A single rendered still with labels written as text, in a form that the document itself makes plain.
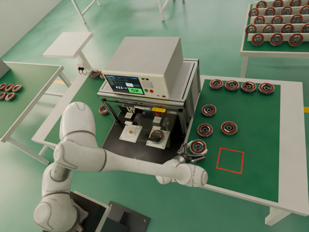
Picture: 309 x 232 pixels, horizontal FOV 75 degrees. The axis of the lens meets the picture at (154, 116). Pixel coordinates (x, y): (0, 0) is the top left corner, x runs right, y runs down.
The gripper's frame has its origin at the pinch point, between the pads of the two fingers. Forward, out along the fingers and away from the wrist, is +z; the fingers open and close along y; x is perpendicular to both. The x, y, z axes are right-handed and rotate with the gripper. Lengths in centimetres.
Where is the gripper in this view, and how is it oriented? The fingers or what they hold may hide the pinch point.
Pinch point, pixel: (197, 147)
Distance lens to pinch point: 144.7
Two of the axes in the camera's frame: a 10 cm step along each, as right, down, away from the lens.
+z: 6.6, -3.1, 6.8
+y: 7.4, 4.3, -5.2
